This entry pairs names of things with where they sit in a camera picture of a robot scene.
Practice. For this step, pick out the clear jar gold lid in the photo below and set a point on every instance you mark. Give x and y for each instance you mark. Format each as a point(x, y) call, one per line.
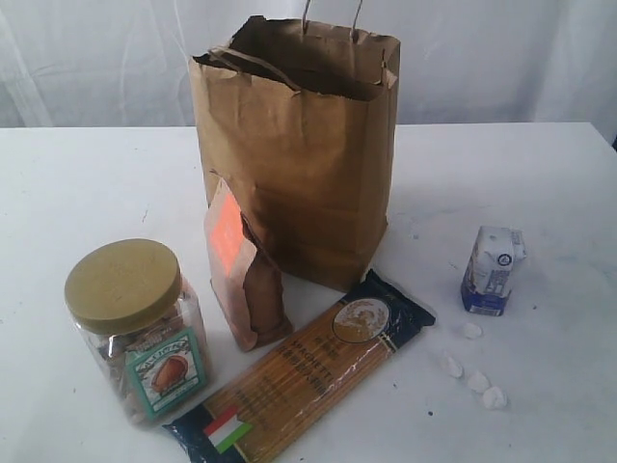
point(142, 322)

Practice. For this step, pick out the spaghetti package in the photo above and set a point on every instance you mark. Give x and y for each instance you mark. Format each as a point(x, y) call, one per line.
point(266, 408)

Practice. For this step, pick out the large brown paper bag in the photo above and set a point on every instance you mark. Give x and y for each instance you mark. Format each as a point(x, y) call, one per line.
point(298, 118)

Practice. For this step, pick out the small brown coffee pouch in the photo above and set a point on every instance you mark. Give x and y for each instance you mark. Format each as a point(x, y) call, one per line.
point(246, 281)

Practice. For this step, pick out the small white blue carton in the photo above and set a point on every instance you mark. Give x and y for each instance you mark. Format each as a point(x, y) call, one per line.
point(487, 284)

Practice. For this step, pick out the white crumpled pellet far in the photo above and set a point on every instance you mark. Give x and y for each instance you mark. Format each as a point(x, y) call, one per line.
point(472, 331)

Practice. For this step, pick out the white crumpled pellet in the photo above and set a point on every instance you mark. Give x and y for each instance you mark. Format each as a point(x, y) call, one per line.
point(451, 366)
point(494, 398)
point(478, 382)
point(472, 331)

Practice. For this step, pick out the white crumpled pellet left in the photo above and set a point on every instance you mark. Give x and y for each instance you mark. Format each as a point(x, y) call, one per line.
point(451, 366)

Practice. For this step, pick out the white crumpled pellet middle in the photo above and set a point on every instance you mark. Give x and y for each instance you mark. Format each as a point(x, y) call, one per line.
point(478, 382)

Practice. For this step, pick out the white crumpled pellet near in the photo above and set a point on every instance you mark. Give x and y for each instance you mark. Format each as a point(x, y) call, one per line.
point(494, 398)

